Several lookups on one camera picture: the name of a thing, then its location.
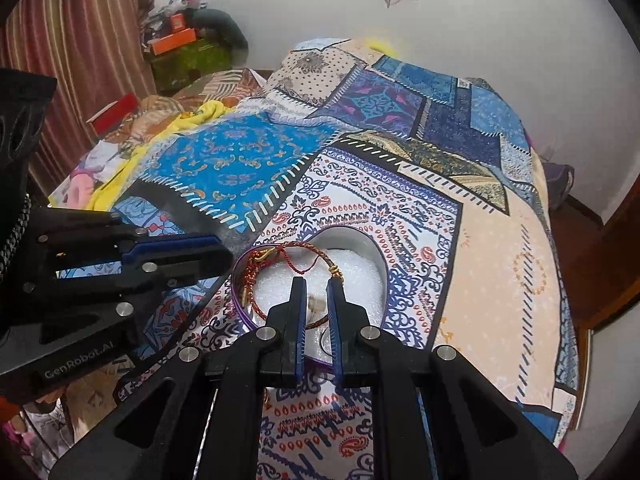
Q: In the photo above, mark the yellow cloth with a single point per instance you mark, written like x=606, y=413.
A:
x=200, y=115

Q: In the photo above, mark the patchwork printed bedsheet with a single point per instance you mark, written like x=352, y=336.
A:
x=500, y=260

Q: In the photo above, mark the red box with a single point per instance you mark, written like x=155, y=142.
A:
x=112, y=112

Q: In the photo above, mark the dark bag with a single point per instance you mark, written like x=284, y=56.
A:
x=225, y=27

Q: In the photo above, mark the green box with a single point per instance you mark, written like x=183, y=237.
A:
x=190, y=65

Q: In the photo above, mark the orange box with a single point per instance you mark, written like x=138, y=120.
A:
x=172, y=42

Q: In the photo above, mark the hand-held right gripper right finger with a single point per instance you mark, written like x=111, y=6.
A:
x=333, y=320

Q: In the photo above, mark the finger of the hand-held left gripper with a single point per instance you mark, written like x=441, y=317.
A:
x=200, y=267
x=170, y=247

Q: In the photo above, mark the heart-shaped purple tin box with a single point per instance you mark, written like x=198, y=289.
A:
x=352, y=270

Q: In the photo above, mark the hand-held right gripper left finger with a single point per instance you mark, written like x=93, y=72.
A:
x=300, y=320

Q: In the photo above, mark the brown patterned cloth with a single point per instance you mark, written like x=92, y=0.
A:
x=225, y=85

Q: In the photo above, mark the pink cloth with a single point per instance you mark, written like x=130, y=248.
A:
x=80, y=187

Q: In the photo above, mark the purple cloth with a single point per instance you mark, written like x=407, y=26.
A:
x=559, y=180

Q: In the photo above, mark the striped brown curtain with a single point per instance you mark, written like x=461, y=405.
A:
x=75, y=35

